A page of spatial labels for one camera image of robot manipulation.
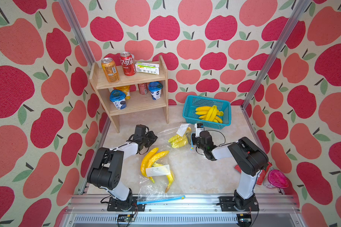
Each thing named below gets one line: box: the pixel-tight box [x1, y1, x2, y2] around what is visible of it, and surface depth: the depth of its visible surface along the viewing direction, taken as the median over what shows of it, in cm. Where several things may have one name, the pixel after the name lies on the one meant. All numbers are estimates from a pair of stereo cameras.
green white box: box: [134, 61, 160, 76], surface depth 79 cm
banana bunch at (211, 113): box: [205, 104, 218, 122], surface depth 110 cm
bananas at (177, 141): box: [167, 126, 192, 149], surface depth 94 cm
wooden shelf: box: [89, 54, 170, 134], surface depth 86 cm
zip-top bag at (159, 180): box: [136, 147, 186, 205], surface depth 80 cm
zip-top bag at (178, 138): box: [157, 122, 195, 151], surface depth 95 cm
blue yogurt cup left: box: [109, 89, 127, 110], surface depth 87 cm
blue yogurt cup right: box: [148, 81, 163, 100], surface depth 92 cm
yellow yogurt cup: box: [112, 85, 131, 100], surface depth 92 cm
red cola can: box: [119, 51, 136, 77], surface depth 73 cm
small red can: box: [137, 82, 149, 95], surface depth 97 cm
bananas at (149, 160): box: [140, 147, 175, 193], surface depth 82 cm
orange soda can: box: [100, 57, 120, 84], surface depth 69 cm
